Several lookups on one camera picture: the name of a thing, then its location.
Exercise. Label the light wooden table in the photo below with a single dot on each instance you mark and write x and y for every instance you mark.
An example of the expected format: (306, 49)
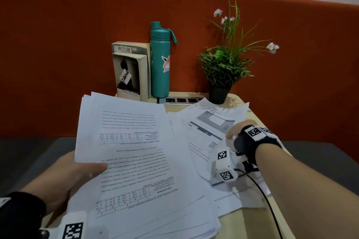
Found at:
(246, 224)

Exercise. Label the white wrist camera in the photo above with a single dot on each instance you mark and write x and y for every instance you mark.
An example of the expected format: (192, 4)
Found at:
(224, 167)
(73, 230)

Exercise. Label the desk power socket strip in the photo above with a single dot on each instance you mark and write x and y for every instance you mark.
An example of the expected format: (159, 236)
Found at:
(179, 100)

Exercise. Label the teal water bottle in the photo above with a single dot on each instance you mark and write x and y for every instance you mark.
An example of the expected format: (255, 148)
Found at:
(160, 73)

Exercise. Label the orange fabric partition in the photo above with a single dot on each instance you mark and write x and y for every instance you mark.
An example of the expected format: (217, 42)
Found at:
(56, 65)

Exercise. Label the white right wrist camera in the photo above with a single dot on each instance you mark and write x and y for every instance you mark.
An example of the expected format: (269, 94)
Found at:
(224, 167)

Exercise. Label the potted green plant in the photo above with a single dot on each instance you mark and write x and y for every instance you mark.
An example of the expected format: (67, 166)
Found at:
(221, 68)

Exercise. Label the person's right hand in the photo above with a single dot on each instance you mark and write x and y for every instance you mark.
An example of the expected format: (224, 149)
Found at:
(241, 128)

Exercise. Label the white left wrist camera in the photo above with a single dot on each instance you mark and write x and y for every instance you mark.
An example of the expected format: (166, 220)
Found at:
(73, 230)

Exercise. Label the black right wrist band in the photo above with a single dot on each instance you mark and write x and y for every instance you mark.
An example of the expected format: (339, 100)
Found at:
(246, 143)

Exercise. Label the person's left hand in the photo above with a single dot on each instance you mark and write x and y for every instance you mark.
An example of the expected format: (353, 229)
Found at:
(59, 180)

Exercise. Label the black wrist band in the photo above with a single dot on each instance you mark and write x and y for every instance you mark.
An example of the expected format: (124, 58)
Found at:
(246, 143)
(19, 216)

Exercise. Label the white printed paper sheets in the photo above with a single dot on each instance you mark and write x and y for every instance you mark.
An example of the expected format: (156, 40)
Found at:
(202, 135)

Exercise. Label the person's right forearm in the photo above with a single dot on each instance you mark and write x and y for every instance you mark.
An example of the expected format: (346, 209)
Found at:
(308, 191)

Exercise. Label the black left wrist band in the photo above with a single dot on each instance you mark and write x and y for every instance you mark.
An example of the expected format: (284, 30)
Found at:
(19, 216)

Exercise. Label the large beige book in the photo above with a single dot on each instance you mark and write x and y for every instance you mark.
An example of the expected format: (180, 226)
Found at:
(131, 47)

